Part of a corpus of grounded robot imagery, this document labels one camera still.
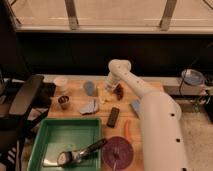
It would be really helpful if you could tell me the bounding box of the yellow banana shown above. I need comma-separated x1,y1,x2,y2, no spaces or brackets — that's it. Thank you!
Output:
98,87,113,104

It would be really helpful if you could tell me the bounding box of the black chair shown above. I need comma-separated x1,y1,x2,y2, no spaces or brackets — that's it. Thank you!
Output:
0,75,51,171

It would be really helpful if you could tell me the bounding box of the black rectangular block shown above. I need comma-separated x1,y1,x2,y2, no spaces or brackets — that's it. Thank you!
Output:
107,107,120,128

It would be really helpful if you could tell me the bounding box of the green plastic tray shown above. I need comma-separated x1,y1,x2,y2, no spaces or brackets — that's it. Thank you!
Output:
27,118,102,171

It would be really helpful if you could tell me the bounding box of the white paper cup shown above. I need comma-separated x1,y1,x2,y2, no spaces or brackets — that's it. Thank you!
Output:
54,76,68,94

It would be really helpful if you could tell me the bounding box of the small dark cup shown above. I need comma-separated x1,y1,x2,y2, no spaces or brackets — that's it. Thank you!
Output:
58,95,70,110

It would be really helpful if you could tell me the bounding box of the blue cup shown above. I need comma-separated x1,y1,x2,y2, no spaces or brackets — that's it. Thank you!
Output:
83,81,96,96

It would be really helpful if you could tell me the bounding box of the blue crumpled cloth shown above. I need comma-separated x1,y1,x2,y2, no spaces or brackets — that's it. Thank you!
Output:
79,99,99,115

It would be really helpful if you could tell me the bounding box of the purple plate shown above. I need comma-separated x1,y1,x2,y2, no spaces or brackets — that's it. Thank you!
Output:
102,136,134,171

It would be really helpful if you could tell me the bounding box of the silver black-handled ladle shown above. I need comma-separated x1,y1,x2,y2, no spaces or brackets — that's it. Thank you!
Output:
57,138,107,167

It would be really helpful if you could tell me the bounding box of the blue sponge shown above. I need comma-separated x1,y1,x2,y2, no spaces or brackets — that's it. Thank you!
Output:
130,100,140,116

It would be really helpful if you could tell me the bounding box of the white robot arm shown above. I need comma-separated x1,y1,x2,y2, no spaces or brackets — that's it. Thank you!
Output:
105,59,189,171

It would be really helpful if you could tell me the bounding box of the round blue-lidded container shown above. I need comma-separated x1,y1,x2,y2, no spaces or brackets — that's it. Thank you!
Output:
181,69,205,86

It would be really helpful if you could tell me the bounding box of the orange carrot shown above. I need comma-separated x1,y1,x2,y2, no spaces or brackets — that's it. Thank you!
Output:
124,120,132,142

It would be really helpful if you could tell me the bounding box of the silver fork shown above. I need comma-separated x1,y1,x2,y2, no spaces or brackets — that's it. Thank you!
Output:
113,148,119,171

